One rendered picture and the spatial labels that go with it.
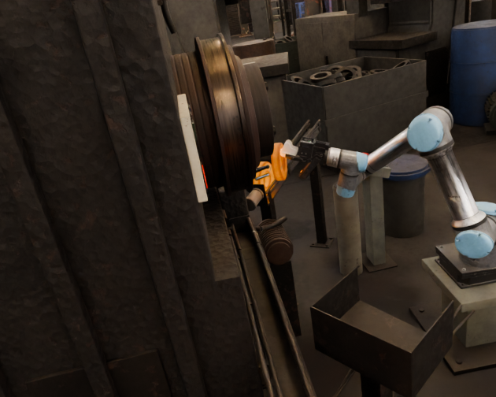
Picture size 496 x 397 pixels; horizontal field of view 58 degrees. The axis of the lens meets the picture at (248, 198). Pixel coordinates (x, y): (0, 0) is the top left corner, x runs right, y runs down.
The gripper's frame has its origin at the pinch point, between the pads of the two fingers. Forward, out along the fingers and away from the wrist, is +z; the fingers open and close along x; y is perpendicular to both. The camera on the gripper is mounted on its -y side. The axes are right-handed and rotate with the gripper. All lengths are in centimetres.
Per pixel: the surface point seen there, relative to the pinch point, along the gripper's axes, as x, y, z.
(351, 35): -353, 15, -15
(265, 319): 75, -20, -13
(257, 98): 52, 34, 1
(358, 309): 68, -15, -37
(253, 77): 48, 38, 3
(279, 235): 13.5, -30.4, -7.5
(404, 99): -217, -16, -69
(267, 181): -7.9, -17.4, 3.8
